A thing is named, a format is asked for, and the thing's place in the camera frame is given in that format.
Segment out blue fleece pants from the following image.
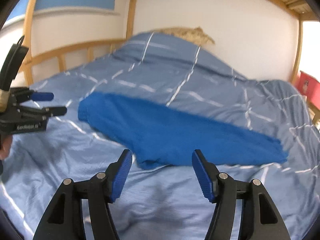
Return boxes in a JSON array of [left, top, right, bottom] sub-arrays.
[[78, 92, 288, 170]]

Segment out person's left hand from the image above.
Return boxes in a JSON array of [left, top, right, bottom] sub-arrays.
[[0, 135, 12, 160]]

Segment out black cable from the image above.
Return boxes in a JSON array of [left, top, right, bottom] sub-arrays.
[[0, 35, 29, 92]]

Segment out red storage box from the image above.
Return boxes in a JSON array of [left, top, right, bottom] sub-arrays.
[[295, 71, 320, 108]]

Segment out beige patterned pillow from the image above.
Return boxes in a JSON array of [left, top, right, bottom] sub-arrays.
[[153, 27, 215, 46]]

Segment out wooden bunk bed frame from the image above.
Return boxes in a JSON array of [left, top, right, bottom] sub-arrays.
[[18, 0, 320, 131]]

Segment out blue checked duvet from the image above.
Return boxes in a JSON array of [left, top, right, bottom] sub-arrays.
[[1, 32, 319, 239]]

